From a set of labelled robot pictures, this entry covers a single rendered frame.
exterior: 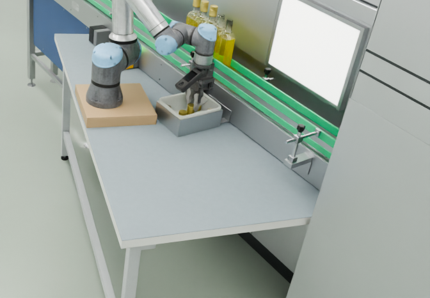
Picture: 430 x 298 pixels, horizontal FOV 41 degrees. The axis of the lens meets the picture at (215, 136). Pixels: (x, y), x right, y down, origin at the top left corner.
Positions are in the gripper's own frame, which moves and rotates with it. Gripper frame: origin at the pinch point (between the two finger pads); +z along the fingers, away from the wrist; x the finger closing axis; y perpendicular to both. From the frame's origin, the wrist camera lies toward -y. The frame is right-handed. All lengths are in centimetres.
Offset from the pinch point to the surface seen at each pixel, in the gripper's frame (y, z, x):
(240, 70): 25.5, -12.1, 1.3
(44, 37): 11, 38, 162
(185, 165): -20.3, 7.4, -25.3
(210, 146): -3.1, 7.4, -18.5
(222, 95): 16.3, -2.2, -0.2
